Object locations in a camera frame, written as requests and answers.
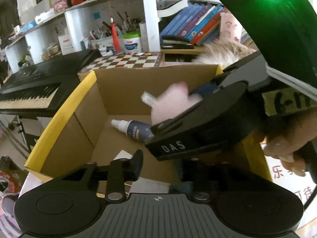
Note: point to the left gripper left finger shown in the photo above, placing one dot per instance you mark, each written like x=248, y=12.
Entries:
x=120, y=171

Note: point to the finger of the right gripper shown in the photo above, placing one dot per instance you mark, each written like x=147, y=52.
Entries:
x=204, y=90

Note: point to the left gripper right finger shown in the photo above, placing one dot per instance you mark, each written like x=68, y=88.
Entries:
x=195, y=180

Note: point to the pink plush pig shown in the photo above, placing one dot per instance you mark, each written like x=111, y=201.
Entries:
x=174, y=101

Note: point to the navy spray bottle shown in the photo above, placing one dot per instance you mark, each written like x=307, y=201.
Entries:
x=136, y=130

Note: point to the small white charger plug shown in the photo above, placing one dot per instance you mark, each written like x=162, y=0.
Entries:
x=123, y=155

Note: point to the person right hand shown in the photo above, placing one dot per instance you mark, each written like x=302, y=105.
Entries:
x=282, y=144

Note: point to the fluffy orange white cat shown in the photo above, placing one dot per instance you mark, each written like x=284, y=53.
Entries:
x=223, y=52

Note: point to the yellow cardboard box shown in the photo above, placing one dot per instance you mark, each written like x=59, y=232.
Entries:
x=81, y=131

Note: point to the pink cartoon cup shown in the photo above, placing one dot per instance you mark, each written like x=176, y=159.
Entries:
x=230, y=27

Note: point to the wooden chessboard box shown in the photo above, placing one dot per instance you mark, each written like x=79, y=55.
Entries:
x=132, y=60

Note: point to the white green lid jar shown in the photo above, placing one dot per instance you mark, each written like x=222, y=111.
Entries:
x=132, y=42

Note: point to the pink checkered tablecloth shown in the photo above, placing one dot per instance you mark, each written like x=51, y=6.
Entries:
x=302, y=187

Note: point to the red tassel ornament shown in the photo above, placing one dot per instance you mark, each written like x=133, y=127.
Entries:
x=115, y=36

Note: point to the white bookshelf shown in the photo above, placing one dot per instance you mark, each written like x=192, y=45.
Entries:
x=70, y=24

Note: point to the black electronic keyboard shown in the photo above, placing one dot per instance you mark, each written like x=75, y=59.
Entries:
x=41, y=89

